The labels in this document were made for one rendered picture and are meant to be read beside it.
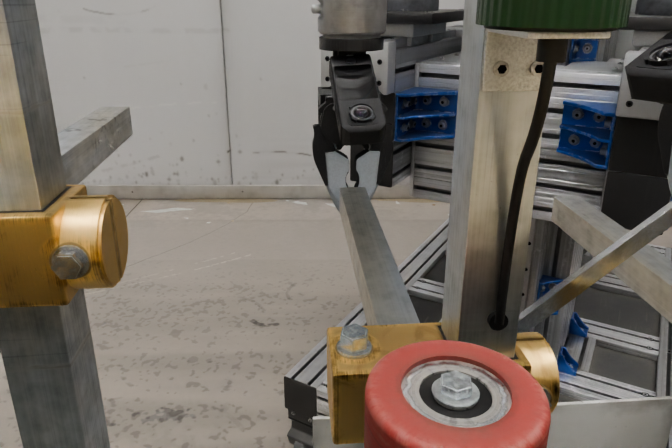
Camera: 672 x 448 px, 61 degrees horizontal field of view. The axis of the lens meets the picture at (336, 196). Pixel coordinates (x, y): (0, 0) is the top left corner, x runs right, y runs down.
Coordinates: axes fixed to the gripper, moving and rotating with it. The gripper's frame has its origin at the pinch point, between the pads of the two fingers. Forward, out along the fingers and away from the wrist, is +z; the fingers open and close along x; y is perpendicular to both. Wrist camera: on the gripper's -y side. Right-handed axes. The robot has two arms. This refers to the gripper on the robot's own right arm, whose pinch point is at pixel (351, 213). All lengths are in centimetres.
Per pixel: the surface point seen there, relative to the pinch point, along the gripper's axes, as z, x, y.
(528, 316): -3.6, -9.1, -29.3
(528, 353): -4.3, -6.9, -34.4
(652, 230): -8.4, -18.9, -26.4
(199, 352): 83, 38, 93
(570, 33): -23.2, -4.0, -40.0
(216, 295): 83, 36, 129
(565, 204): -2.2, -23.6, -4.8
